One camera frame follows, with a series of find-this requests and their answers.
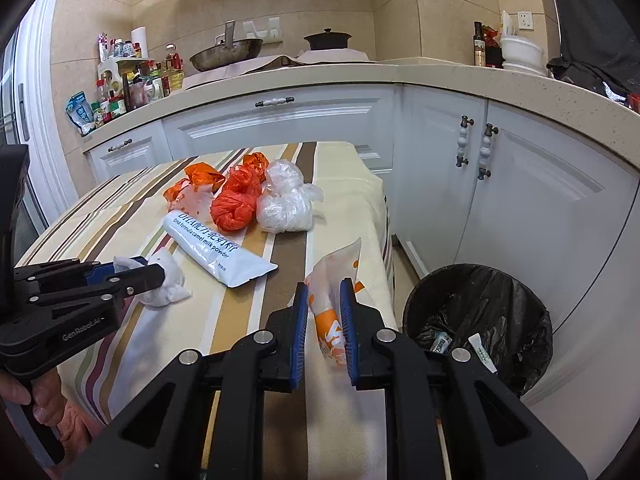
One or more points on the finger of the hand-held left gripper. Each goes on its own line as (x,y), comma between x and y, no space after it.
(145,280)
(110,272)

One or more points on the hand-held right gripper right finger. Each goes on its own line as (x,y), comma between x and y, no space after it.
(346,330)

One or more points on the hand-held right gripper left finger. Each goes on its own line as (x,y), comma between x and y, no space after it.
(301,330)

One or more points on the white tissue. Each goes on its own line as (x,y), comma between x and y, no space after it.
(170,291)

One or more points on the orange and white snack packet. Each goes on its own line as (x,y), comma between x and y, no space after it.
(331,270)

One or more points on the white milk powder packet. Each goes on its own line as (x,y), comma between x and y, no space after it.
(215,247)

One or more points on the large orange plastic bag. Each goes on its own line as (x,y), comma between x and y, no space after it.
(232,210)

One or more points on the orange and clear plastic bag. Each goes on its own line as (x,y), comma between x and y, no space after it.
(202,177)

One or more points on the round bin with black liner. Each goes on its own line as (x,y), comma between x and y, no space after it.
(500,305)

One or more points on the person's left hand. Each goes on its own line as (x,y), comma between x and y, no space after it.
(65,410)

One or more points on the striped tablecloth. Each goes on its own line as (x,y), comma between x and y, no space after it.
(150,330)

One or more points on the small blue and white packet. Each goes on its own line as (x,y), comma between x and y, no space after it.
(441,344)

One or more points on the white wrapper strip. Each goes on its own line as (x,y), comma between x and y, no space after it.
(482,352)

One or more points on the blue and white snack bag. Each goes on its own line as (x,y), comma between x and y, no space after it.
(80,112)

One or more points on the white door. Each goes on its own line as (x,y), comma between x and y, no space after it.
(45,110)

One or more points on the group of condiment bottles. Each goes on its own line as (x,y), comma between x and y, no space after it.
(130,90)

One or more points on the white paper towel roll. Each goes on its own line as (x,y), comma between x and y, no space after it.
(138,40)

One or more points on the metal wok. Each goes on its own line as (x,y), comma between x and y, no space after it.
(225,57)

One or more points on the pink stove cover cloth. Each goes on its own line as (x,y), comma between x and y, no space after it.
(345,55)

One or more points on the beige speckled stone countertop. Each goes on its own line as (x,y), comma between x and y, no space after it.
(450,72)

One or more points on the black lidded pot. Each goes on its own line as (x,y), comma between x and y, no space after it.
(327,40)

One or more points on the dark oil bottle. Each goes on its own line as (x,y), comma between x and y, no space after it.
(479,47)

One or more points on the red packet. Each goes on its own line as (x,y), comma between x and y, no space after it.
(494,40)

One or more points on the stack of white bowls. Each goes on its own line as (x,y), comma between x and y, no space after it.
(522,52)

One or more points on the black cloth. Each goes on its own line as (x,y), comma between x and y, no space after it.
(590,35)

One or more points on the white wall hook rack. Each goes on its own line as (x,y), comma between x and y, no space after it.
(265,30)

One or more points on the white wall socket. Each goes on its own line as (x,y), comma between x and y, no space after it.
(524,19)

